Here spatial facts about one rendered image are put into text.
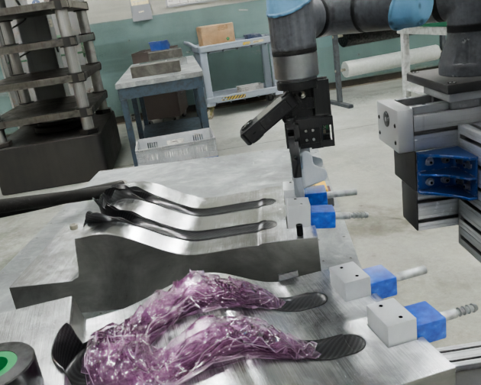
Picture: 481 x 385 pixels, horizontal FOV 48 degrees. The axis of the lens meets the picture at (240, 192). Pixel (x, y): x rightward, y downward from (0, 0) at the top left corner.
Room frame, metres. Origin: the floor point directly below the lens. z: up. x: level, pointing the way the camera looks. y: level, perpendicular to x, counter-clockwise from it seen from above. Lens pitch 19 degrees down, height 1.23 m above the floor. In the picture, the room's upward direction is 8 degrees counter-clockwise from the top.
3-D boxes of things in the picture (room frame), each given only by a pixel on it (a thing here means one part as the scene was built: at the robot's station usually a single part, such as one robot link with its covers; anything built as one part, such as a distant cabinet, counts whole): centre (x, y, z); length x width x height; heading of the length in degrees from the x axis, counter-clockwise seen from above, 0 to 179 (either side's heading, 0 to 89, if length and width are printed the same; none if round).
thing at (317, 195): (0.91, -0.14, 0.89); 0.13 x 0.05 x 0.05; 85
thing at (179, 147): (4.04, 0.44, 0.28); 0.61 x 0.41 x 0.15; 94
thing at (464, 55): (1.12, -0.53, 1.09); 0.15 x 0.15 x 0.10
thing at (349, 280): (0.64, -0.17, 0.86); 0.13 x 0.05 x 0.05; 102
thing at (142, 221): (0.88, 0.12, 0.92); 0.35 x 0.16 x 0.09; 85
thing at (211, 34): (6.81, 0.02, 0.94); 0.41 x 0.33 x 0.29; 102
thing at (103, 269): (0.89, 0.13, 0.87); 0.50 x 0.26 x 0.14; 85
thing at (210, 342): (0.53, 0.08, 0.90); 0.26 x 0.18 x 0.08; 102
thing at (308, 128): (0.91, -0.13, 1.04); 0.09 x 0.08 x 0.12; 85
